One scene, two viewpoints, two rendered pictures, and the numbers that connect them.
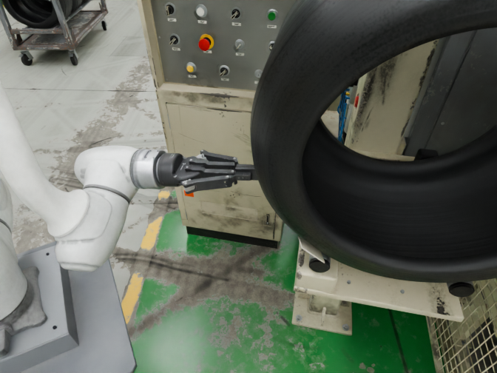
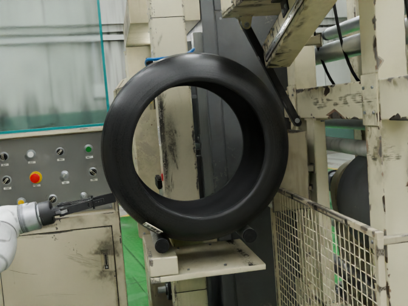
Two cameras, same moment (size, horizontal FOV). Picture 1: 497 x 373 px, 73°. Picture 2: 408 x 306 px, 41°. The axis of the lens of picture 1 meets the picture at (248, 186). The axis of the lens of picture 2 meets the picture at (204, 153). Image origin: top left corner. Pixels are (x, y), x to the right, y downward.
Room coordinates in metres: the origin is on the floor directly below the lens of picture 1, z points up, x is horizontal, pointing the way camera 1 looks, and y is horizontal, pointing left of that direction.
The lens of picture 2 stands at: (-1.21, 0.30, 1.32)
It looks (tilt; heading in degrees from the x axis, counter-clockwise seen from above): 5 degrees down; 339
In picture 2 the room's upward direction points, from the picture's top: 5 degrees counter-clockwise
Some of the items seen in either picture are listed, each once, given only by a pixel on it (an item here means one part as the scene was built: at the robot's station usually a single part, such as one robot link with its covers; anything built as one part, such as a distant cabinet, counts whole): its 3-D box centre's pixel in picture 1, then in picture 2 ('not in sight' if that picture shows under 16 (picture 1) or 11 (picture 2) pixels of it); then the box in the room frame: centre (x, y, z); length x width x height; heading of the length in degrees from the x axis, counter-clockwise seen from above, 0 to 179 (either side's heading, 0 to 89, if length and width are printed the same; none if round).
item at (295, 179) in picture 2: not in sight; (281, 169); (0.69, -0.74, 1.05); 0.20 x 0.15 x 0.30; 168
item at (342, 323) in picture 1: (323, 300); not in sight; (0.81, -0.36, 0.02); 0.27 x 0.27 x 0.04; 78
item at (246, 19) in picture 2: not in sight; (245, 22); (0.64, -0.60, 1.61); 0.06 x 0.06 x 0.05; 78
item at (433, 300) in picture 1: (370, 241); (200, 258); (0.55, -0.32, 0.80); 0.37 x 0.36 x 0.02; 78
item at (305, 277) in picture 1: (319, 223); (159, 252); (0.58, -0.19, 0.83); 0.36 x 0.09 x 0.06; 168
